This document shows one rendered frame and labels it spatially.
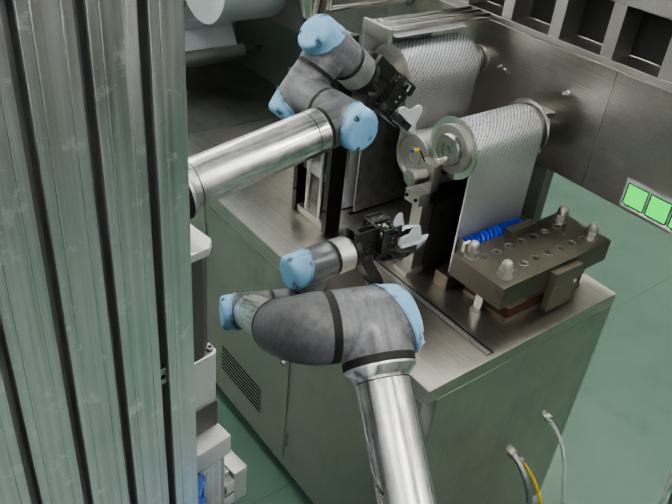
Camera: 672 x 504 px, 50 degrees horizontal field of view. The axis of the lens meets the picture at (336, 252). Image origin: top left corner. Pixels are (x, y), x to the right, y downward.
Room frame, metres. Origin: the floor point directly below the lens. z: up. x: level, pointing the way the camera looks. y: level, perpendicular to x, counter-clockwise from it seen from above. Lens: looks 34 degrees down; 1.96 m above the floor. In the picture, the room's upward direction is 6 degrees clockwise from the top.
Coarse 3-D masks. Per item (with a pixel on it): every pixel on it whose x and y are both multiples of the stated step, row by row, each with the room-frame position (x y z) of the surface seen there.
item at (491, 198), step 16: (528, 160) 1.62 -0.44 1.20; (480, 176) 1.51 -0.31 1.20; (496, 176) 1.54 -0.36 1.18; (512, 176) 1.58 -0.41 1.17; (528, 176) 1.63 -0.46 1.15; (480, 192) 1.51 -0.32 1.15; (496, 192) 1.55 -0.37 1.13; (512, 192) 1.60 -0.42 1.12; (464, 208) 1.48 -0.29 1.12; (480, 208) 1.52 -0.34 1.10; (496, 208) 1.56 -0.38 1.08; (512, 208) 1.61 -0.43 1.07; (464, 224) 1.49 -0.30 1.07; (480, 224) 1.53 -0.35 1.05; (496, 224) 1.57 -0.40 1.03
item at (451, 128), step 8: (536, 112) 1.67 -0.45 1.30; (440, 128) 1.55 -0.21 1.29; (448, 128) 1.53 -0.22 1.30; (456, 128) 1.51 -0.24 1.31; (456, 136) 1.51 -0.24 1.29; (464, 136) 1.50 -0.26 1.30; (432, 144) 1.56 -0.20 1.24; (464, 144) 1.49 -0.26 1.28; (464, 152) 1.49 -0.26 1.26; (464, 160) 1.48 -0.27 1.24; (448, 168) 1.51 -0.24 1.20; (456, 168) 1.50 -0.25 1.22; (464, 168) 1.48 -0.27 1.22
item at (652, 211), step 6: (654, 198) 1.47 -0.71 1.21; (654, 204) 1.47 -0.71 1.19; (660, 204) 1.46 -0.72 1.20; (666, 204) 1.45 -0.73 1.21; (648, 210) 1.47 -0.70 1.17; (654, 210) 1.46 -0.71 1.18; (660, 210) 1.45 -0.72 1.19; (666, 210) 1.44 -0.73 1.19; (654, 216) 1.46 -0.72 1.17; (660, 216) 1.45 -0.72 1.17; (666, 216) 1.44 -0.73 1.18; (660, 222) 1.45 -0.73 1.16
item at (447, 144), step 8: (440, 136) 1.53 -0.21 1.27; (448, 136) 1.52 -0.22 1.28; (440, 144) 1.53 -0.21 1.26; (448, 144) 1.52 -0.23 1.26; (456, 144) 1.49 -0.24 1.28; (440, 152) 1.53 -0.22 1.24; (448, 152) 1.51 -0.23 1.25; (456, 152) 1.49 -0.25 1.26; (448, 160) 1.50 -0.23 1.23; (456, 160) 1.49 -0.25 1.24
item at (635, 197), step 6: (630, 186) 1.52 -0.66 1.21; (630, 192) 1.52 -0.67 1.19; (636, 192) 1.50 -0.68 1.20; (642, 192) 1.49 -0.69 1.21; (624, 198) 1.52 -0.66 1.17; (630, 198) 1.51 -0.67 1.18; (636, 198) 1.50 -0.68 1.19; (642, 198) 1.49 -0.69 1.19; (630, 204) 1.51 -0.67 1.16; (636, 204) 1.50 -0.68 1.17; (642, 204) 1.49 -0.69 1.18
